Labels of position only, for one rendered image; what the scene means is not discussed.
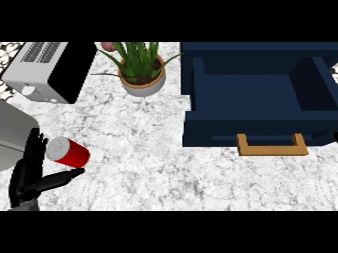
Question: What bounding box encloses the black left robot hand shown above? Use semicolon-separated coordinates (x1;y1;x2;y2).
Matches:
8;127;88;209

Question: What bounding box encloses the red can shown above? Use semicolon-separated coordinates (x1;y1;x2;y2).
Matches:
46;136;92;169

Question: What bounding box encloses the navy blue open drawer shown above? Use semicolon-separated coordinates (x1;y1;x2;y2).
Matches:
181;56;338;148

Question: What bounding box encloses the large grey appliance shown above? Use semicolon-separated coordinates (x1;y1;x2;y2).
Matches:
0;89;42;173

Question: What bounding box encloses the navy blue cabinet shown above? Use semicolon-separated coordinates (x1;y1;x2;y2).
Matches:
179;42;338;112

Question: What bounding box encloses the grey and black toaster oven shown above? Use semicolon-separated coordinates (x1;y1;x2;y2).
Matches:
2;42;99;105

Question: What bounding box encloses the potted green plant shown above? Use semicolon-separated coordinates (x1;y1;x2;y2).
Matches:
91;42;184;98

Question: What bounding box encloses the wooden drawer handle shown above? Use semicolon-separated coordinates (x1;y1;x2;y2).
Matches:
237;132;311;157

